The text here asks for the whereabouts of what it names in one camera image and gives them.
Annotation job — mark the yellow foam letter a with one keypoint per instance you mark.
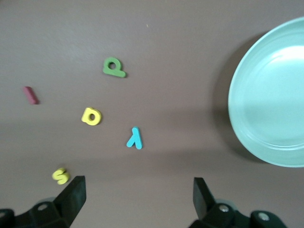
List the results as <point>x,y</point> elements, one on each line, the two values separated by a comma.
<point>97,118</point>

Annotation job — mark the teal foam letter y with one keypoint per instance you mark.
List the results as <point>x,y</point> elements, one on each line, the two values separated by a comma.
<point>136,140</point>

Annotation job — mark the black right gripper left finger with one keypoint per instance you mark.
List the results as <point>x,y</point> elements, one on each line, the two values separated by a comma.
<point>73,197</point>

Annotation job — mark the green plate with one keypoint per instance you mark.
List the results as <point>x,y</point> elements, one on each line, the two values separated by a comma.
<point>268,107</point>

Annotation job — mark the dark red foam letter l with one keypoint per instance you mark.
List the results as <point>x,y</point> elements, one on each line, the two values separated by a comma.
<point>31,95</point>

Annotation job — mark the green foam letter d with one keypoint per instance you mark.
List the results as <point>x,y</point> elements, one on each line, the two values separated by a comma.
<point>116,72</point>

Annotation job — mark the yellow foam letter s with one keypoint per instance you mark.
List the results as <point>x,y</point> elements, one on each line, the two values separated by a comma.
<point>58,176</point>

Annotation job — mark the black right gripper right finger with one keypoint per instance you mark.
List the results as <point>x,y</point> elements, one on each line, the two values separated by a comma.
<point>202,202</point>

